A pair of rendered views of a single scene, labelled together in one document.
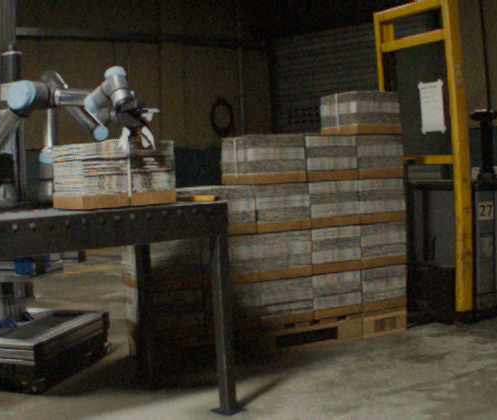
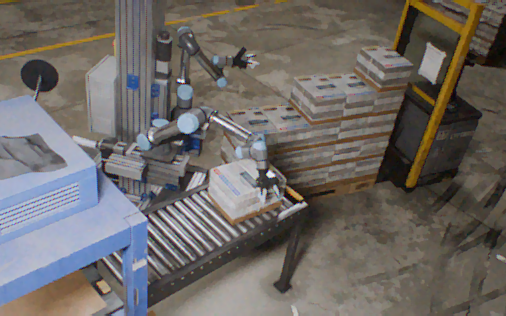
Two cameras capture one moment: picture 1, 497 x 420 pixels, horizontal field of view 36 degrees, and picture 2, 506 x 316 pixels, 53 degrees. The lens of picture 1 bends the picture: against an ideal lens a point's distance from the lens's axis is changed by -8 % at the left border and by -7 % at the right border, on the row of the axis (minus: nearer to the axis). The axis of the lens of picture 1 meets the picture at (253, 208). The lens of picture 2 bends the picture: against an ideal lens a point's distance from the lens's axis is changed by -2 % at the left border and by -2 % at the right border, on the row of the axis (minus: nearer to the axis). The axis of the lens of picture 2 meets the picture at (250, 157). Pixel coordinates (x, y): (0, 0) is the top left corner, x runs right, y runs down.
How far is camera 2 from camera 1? 2.20 m
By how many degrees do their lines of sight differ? 33
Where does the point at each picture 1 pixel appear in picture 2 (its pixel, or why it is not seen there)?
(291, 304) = (314, 180)
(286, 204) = (326, 133)
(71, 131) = not seen: outside the picture
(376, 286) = (363, 168)
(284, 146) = (333, 104)
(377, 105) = (397, 74)
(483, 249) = (432, 154)
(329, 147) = (359, 101)
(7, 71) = (162, 53)
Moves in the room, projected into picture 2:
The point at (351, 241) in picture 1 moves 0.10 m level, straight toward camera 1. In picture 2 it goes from (356, 148) to (356, 154)
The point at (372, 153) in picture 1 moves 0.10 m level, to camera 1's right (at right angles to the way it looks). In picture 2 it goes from (383, 102) to (395, 104)
